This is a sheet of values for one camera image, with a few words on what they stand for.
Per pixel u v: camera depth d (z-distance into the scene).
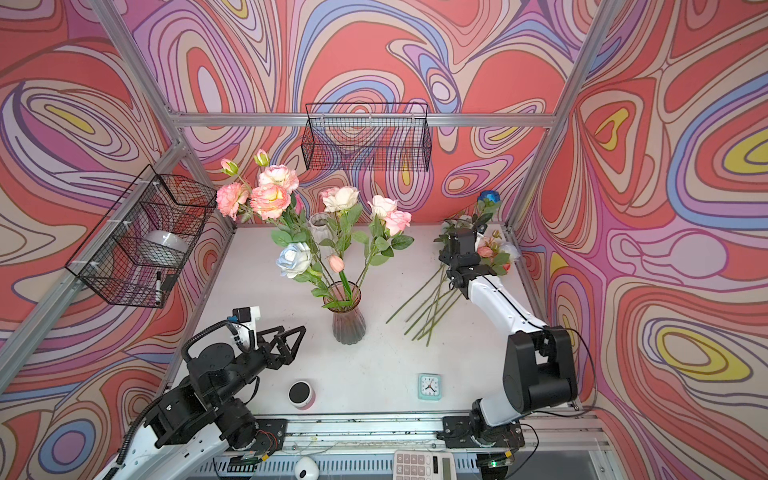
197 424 0.50
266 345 0.59
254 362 0.60
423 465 0.69
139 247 0.70
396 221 0.63
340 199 0.67
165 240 0.73
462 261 0.67
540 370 0.44
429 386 0.79
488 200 0.91
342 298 0.79
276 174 0.58
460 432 0.73
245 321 0.60
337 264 0.71
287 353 0.61
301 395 0.75
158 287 0.72
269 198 0.56
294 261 0.57
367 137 0.96
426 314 0.96
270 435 0.73
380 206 0.65
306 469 0.67
